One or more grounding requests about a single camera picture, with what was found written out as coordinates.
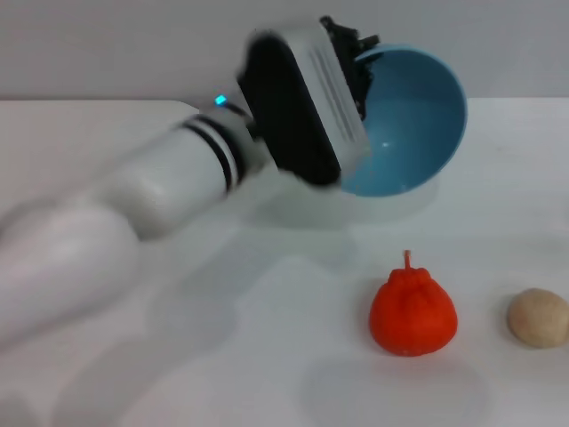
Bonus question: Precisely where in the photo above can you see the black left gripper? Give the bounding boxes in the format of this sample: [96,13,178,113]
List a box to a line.
[320,16,383,121]

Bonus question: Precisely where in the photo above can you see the blue bowl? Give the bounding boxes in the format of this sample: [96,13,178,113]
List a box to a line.
[340,43,469,197]

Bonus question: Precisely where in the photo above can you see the orange toy fruit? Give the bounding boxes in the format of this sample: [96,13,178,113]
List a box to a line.
[369,249,459,357]

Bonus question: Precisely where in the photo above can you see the round bread bun toy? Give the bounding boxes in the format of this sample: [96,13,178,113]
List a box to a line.
[508,287,569,350]

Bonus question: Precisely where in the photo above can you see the black and white wrist camera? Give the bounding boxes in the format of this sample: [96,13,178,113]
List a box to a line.
[235,21,374,190]

